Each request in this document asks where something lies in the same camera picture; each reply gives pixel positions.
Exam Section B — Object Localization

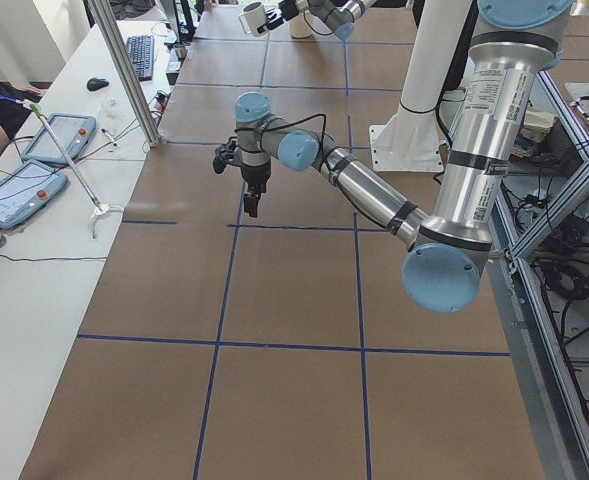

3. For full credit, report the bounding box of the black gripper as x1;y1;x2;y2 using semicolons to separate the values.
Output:
240;162;271;217
266;0;299;30

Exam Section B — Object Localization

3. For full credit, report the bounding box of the white ribbed mug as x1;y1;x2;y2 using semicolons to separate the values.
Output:
238;1;267;37

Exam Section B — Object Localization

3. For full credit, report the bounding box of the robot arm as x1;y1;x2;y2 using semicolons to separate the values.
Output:
216;1;571;313
259;0;376;41

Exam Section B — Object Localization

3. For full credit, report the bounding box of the black keyboard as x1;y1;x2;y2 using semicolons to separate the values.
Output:
126;35;155;81

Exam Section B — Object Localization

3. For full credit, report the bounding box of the brown paper table mat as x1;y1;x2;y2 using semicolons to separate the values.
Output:
18;4;589;480

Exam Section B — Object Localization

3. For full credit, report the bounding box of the blue teach pendant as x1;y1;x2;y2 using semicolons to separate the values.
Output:
20;113;97;167
0;160;68;230

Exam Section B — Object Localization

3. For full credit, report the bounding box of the black computer mouse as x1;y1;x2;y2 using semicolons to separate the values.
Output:
86;77;110;92

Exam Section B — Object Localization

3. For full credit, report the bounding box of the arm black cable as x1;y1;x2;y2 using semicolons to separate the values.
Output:
231;113;328;166

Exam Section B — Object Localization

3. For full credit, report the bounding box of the aluminium frame post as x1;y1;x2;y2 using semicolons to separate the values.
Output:
87;0;161;147

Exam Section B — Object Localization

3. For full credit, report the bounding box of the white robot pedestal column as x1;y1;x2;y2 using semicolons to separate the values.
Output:
370;0;472;173

